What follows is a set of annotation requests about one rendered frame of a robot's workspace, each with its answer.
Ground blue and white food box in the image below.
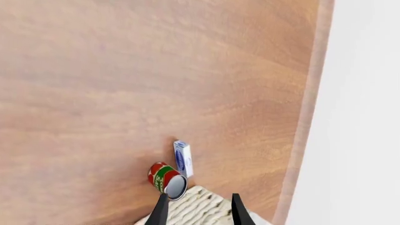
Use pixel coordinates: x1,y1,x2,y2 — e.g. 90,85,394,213
172,139,194,178

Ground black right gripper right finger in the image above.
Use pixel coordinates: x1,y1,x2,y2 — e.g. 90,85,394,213
231,192,259,225

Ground red and green soup tin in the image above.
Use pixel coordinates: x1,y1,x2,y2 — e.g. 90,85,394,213
147,161,188,202

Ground pale woven basket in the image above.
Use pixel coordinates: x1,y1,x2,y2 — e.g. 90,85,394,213
136,184,259,225

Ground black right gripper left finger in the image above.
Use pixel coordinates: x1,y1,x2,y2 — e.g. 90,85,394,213
144,193,170,225

